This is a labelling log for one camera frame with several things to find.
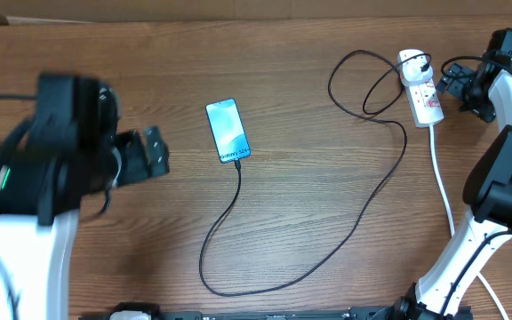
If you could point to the blue Samsung Galaxy smartphone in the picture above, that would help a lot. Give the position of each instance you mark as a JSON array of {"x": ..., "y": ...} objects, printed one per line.
[{"x": 228, "y": 131}]

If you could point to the white USB charger plug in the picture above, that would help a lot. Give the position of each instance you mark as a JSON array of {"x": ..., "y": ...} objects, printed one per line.
[{"x": 414, "y": 67}]

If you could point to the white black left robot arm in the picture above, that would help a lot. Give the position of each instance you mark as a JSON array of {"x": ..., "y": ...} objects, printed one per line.
[{"x": 68, "y": 149}]

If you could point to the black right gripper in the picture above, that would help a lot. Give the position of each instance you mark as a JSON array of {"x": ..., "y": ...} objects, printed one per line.
[{"x": 454, "y": 84}]

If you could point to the white power strip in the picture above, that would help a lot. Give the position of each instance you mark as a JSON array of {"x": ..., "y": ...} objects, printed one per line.
[{"x": 425, "y": 105}]

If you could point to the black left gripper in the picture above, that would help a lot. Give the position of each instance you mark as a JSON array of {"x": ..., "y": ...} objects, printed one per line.
[{"x": 143, "y": 165}]

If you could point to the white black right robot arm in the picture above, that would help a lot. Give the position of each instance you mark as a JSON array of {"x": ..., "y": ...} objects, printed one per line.
[{"x": 487, "y": 193}]

